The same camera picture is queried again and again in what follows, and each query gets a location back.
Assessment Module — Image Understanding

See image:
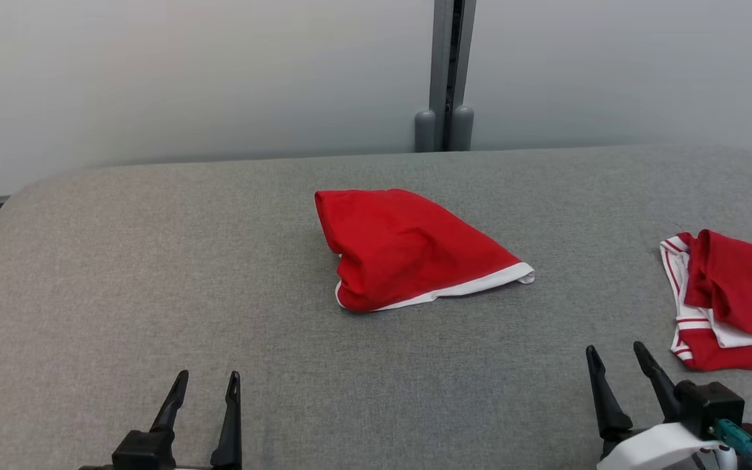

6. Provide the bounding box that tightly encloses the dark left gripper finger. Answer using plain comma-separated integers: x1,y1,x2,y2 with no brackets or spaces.
149,370,189,435
210,371,243,470

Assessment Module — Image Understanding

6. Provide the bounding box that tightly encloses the grey cylindrical post foot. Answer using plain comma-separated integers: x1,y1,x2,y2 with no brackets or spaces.
451,105,475,152
414,110,437,153

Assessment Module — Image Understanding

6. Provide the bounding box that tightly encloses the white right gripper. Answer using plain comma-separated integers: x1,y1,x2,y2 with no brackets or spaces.
586,341,728,470

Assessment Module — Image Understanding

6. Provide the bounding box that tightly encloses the teal right camera cable plug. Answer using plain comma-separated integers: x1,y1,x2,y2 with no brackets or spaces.
709,418,752,468

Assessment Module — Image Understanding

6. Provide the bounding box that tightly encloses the grey vertical partition post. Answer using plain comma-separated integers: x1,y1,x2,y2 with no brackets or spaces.
428,0,478,152

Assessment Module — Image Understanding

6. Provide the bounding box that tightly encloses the red garment plain white trim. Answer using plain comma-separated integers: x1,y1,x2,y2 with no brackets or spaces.
314,188,536,315

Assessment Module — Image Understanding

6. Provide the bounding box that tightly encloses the red garment striped white collar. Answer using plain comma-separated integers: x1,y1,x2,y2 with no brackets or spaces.
659,228,752,375

